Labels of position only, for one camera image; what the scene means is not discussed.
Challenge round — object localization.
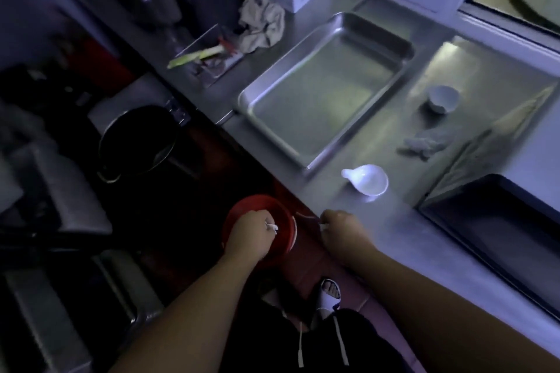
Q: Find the person's left hand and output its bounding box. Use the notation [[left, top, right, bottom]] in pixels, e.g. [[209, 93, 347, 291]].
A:
[[223, 209, 279, 266]]

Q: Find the person's right hand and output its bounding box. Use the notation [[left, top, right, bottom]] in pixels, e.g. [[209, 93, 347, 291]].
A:
[[320, 209, 379, 262]]

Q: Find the red plastic bucket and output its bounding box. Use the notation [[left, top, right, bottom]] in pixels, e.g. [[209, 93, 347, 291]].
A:
[[220, 194, 327, 269]]

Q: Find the white ceramic spoon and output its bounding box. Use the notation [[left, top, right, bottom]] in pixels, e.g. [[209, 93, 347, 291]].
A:
[[426, 85, 460, 115], [341, 164, 389, 198]]

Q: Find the silver microwave black door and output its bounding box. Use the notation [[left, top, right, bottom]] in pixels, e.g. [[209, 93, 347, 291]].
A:
[[415, 82, 560, 321]]

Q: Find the person's left forearm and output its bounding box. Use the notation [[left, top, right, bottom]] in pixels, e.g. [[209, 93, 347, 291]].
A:
[[109, 254, 281, 373]]

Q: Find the person's right forearm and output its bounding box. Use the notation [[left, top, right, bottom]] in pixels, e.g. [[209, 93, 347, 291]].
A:
[[349, 241, 560, 373]]

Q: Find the person's right white slipper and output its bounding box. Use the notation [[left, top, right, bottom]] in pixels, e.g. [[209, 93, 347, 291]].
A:
[[311, 277, 343, 328]]

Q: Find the stack of steel trays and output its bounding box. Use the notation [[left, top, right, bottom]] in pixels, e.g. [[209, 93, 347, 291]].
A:
[[4, 250, 165, 373]]

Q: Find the stainless steel tray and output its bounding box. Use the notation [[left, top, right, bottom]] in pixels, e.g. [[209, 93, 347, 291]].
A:
[[237, 12, 415, 170]]

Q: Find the black pot steel rim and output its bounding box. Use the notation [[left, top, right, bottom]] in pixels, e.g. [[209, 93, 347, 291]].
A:
[[97, 105, 187, 184]]

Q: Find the green onion stalk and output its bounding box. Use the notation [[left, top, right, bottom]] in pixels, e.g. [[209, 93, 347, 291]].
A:
[[167, 45, 226, 70]]

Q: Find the grey metal box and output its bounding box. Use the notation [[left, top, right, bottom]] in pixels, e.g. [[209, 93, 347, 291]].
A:
[[0, 140, 114, 236]]

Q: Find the beige crumpled rag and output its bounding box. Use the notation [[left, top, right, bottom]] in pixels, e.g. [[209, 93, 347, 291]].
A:
[[237, 0, 286, 54]]

